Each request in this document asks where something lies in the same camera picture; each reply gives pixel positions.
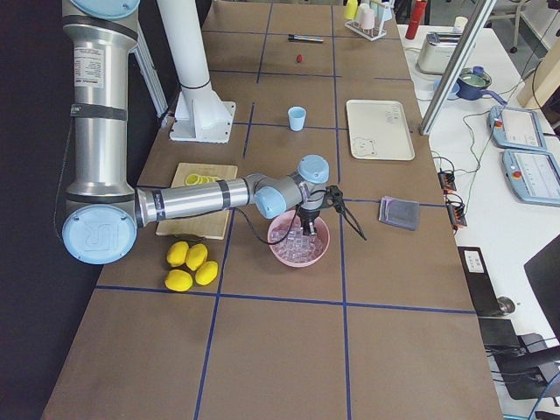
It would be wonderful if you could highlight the white toaster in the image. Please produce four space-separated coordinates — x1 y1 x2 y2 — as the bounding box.
417 31 461 74

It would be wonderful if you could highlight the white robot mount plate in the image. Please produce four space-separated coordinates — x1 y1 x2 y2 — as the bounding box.
170 92 236 144

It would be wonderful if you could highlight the black monitor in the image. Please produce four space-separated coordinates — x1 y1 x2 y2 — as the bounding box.
524 236 560 338

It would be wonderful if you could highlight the yellow cup on rack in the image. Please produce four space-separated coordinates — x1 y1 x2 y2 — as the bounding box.
344 0 359 20

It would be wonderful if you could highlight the white wire cup rack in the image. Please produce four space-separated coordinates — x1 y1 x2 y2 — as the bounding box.
344 0 395 41

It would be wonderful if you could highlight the light blue plastic cup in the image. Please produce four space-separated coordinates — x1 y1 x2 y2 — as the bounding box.
287 106 307 131

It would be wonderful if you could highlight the wooden cutting board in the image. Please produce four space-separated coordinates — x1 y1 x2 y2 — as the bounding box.
156 163 238 240

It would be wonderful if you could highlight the aluminium frame post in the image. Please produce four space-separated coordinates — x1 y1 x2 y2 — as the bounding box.
419 0 496 136

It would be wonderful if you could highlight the pink cup on rack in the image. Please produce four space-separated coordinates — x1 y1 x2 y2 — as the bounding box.
356 8 375 31

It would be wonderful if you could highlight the black label box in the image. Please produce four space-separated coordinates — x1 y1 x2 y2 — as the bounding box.
458 246 502 317

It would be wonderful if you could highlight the red bottle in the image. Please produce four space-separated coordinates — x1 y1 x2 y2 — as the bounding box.
405 0 428 40

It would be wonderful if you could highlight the steel muddler black tip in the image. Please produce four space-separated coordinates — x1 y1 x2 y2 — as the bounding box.
288 34 325 44

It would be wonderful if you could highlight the cream bear serving tray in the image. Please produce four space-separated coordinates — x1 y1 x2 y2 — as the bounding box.
346 100 415 161

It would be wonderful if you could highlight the whole yellow lemon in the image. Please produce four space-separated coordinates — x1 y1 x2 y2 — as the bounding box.
166 241 189 268

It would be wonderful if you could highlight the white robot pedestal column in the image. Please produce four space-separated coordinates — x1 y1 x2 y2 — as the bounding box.
157 0 212 102

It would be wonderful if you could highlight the pink bowl of ice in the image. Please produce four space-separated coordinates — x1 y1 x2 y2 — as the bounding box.
267 210 330 268

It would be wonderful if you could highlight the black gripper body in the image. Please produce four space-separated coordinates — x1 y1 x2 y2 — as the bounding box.
297 206 320 223

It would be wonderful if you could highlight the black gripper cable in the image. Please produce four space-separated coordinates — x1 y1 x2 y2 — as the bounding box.
235 185 368 246

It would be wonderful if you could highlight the folded grey cloth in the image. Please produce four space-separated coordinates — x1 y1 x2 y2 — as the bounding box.
379 196 420 231

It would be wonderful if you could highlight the blue saucepan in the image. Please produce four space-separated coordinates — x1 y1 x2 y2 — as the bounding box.
457 66 507 106

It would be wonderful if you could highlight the orange connector block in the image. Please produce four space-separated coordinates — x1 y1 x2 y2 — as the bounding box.
446 201 467 230
437 171 457 193

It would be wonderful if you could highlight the blue teach pendant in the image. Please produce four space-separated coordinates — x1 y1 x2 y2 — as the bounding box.
488 105 547 151
502 149 559 207

